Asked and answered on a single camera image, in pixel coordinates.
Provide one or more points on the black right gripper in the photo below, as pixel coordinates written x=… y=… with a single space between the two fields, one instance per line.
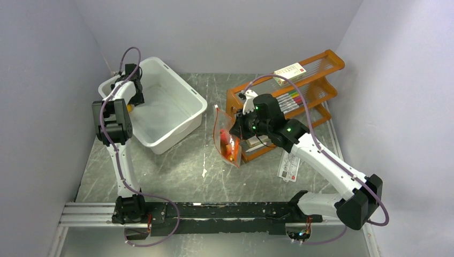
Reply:
x=239 y=129

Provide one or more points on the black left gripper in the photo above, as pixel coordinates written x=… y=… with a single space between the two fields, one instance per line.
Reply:
x=139 y=99

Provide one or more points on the red peach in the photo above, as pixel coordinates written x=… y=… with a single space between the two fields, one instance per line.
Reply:
x=225 y=137

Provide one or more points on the clear zip top bag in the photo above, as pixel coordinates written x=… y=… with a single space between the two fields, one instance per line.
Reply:
x=223 y=120

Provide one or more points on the dark orange fruit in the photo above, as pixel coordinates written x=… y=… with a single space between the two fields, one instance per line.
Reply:
x=230 y=155

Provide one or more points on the orange peach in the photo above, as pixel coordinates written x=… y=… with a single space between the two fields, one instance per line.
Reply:
x=232 y=147

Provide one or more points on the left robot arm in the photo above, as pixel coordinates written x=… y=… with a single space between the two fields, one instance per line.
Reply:
x=113 y=127

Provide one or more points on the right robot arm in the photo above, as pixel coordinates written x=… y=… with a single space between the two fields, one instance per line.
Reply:
x=357 y=195

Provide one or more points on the white plastic bin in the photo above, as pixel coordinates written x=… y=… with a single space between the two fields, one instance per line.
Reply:
x=172 y=108

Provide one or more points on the coloured marker pens set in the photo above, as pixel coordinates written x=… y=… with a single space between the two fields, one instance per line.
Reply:
x=289 y=101

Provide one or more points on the white paper card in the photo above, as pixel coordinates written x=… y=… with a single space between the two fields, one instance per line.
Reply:
x=288 y=167

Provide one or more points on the orange wooden shelf rack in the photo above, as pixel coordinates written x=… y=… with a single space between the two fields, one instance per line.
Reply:
x=314 y=86

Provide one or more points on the white red carton box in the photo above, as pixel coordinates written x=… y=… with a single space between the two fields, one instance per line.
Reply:
x=293 y=72

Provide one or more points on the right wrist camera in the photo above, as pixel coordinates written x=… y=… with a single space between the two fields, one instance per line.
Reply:
x=248 y=97

